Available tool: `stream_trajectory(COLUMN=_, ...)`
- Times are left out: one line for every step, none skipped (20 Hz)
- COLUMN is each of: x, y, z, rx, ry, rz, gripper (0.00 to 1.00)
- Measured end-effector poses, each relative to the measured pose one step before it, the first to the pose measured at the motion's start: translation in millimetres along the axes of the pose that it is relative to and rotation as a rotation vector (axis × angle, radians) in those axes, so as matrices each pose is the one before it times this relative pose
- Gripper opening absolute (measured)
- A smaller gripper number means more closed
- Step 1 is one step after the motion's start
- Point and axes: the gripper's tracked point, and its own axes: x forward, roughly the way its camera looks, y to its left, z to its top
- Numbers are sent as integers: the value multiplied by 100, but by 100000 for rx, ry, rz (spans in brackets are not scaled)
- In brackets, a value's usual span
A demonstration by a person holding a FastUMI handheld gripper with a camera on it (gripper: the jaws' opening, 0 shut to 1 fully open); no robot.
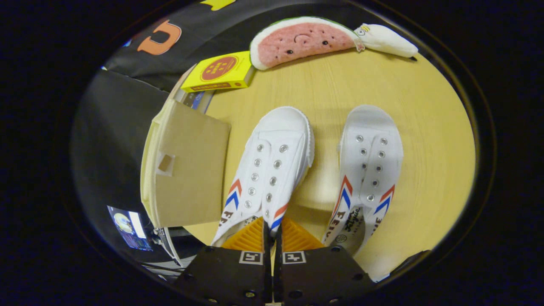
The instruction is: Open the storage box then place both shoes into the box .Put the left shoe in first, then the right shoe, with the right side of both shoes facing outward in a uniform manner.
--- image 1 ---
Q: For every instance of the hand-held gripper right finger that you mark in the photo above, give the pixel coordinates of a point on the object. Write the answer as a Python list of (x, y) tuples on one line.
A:
[(314, 276)]

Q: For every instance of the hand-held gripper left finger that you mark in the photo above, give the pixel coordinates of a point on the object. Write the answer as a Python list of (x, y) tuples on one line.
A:
[(231, 276)]

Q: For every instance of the beige storage box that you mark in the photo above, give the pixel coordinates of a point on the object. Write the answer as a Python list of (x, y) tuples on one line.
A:
[(191, 170)]

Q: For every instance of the white canvas shoe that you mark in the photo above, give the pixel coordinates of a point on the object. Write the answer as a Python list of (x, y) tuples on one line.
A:
[(369, 161), (272, 157)]

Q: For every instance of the computer monitor screen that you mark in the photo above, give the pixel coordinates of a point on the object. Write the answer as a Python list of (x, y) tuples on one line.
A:
[(127, 227)]

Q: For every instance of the blue cover book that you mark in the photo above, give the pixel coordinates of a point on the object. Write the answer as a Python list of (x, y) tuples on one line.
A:
[(194, 101)]

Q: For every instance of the yellow book with red circle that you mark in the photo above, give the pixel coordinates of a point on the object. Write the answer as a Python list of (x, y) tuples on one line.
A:
[(221, 70)]

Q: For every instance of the watermelon slice plush toy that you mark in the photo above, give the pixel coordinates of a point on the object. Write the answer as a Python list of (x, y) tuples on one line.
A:
[(301, 40)]

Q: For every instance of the white plush toy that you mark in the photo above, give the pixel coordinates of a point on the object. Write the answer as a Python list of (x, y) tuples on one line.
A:
[(389, 40)]

